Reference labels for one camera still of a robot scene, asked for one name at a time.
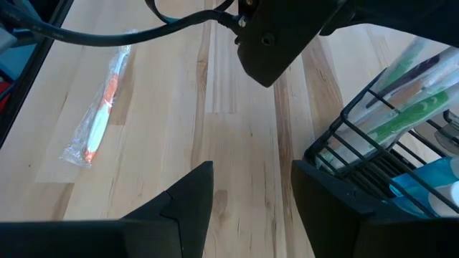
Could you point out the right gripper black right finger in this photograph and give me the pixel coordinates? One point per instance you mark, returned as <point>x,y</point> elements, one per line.
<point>333,222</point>

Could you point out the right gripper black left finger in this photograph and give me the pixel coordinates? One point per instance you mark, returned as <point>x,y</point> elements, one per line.
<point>186,200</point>

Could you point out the green toothbrush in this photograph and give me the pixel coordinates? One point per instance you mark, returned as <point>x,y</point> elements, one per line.
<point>412,116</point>
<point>405,62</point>

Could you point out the purple toothbrush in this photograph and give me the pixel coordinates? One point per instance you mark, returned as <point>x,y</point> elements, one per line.
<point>412,77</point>

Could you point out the small teal mouthwash bottle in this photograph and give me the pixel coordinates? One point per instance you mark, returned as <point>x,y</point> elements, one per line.
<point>430,172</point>
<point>444,200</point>

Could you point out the person's leg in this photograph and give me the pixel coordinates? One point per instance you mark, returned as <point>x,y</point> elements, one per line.
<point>14,64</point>

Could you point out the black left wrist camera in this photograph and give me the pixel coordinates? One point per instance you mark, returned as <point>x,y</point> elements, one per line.
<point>279,46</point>

